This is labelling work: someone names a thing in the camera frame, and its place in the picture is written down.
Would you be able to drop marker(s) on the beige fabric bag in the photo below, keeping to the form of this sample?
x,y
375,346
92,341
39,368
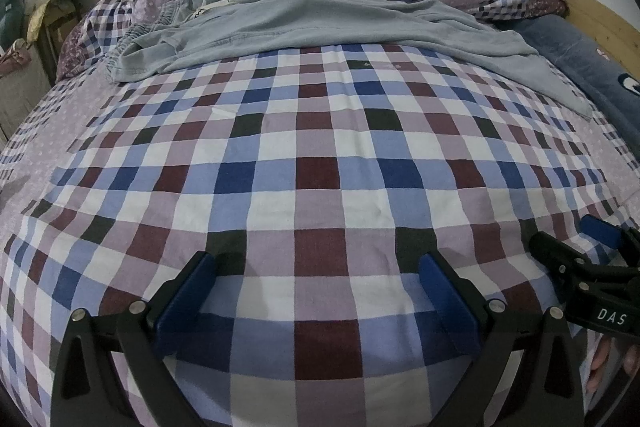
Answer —
x,y
24,82

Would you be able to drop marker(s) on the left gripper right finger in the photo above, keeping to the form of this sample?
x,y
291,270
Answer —
x,y
546,389

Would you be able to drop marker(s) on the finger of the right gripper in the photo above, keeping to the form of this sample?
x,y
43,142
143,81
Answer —
x,y
565,266
623,240

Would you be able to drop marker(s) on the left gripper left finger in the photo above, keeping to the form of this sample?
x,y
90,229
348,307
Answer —
x,y
87,390

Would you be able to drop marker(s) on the blue plush pillow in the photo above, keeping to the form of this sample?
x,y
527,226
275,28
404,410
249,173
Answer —
x,y
612,89

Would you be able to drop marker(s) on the checkered patchwork bed sheet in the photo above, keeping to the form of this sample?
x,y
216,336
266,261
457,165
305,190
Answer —
x,y
317,178

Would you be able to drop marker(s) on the light blue denim pants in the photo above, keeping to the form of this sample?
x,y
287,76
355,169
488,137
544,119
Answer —
x,y
194,32

